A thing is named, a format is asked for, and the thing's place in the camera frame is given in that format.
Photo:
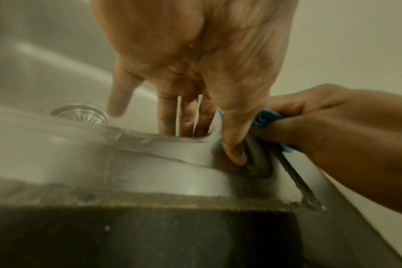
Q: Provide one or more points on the person's left hand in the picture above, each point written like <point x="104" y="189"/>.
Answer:
<point x="201" y="47"/>

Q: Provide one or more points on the blue cleaning cloth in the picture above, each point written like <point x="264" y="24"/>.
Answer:
<point x="265" y="119"/>

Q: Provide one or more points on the metal sink drain strainer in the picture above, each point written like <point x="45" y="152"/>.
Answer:
<point x="81" y="114"/>

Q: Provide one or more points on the stainless steel sink basin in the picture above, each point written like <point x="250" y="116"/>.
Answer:
<point x="42" y="52"/>

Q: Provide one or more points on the person's right hand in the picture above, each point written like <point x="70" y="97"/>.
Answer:
<point x="333" y="130"/>

